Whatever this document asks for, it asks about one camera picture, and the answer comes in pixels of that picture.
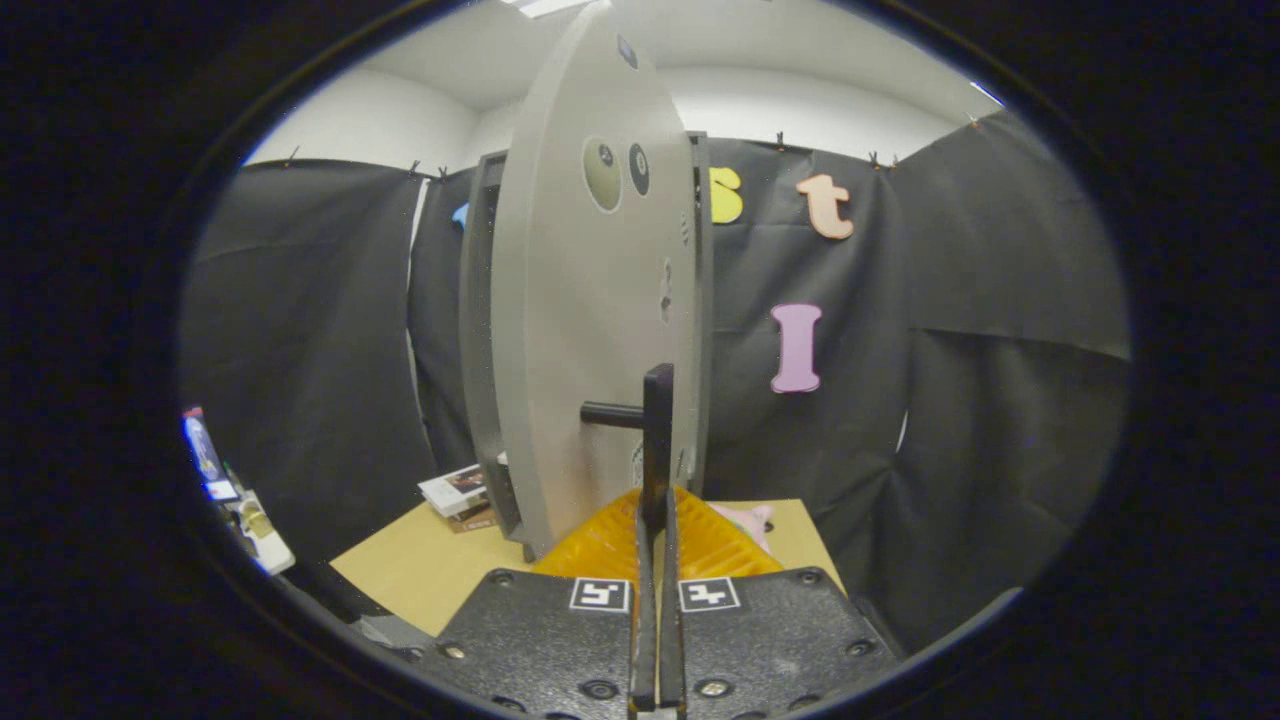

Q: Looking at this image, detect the blue printed card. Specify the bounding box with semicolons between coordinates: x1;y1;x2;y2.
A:
183;405;241;503

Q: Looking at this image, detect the black backdrop cloth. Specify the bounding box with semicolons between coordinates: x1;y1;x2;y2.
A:
180;108;1133;656

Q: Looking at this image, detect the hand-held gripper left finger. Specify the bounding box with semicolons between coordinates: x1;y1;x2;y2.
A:
420;487;659;720

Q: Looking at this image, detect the white plastic object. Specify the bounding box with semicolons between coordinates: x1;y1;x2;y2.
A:
225;490;296;576

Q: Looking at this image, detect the pink and green plush toy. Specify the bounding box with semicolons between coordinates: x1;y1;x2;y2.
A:
712;503;776;553

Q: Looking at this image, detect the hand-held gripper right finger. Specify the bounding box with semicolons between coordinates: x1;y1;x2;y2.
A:
660;487;901;720

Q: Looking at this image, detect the dark grey shoe cabinet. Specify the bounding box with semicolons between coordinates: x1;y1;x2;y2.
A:
458;130;713;541

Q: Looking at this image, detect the light grey shoe cabinet door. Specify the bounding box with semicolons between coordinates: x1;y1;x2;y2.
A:
490;0;701;561

